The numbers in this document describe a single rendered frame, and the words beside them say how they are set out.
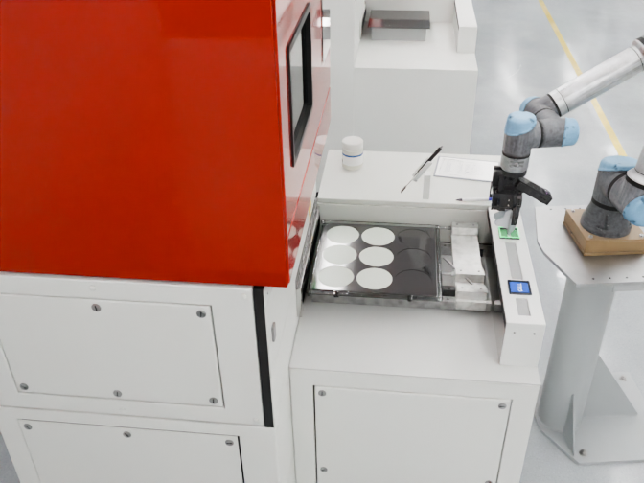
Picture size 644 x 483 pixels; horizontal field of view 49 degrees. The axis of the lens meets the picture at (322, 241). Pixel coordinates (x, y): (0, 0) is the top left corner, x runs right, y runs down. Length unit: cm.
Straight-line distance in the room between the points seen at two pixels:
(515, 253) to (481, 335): 26
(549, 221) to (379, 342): 84
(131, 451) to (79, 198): 72
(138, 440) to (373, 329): 66
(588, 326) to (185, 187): 160
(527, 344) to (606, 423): 117
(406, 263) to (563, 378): 88
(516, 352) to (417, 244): 48
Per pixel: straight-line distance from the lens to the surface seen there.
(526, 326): 180
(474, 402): 188
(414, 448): 201
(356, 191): 226
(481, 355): 189
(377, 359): 185
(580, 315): 250
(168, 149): 130
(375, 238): 215
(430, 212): 223
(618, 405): 296
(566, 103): 208
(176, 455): 184
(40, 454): 200
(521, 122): 191
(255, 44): 119
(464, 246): 218
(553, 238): 239
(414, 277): 199
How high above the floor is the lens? 208
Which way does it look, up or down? 34 degrees down
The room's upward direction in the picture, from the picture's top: 1 degrees counter-clockwise
